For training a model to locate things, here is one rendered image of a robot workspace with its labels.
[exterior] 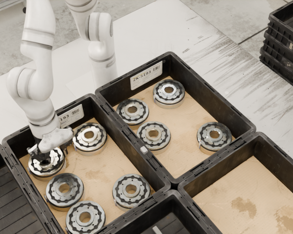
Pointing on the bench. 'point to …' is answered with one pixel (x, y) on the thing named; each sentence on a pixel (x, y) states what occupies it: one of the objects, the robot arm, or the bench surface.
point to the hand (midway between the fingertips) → (56, 156)
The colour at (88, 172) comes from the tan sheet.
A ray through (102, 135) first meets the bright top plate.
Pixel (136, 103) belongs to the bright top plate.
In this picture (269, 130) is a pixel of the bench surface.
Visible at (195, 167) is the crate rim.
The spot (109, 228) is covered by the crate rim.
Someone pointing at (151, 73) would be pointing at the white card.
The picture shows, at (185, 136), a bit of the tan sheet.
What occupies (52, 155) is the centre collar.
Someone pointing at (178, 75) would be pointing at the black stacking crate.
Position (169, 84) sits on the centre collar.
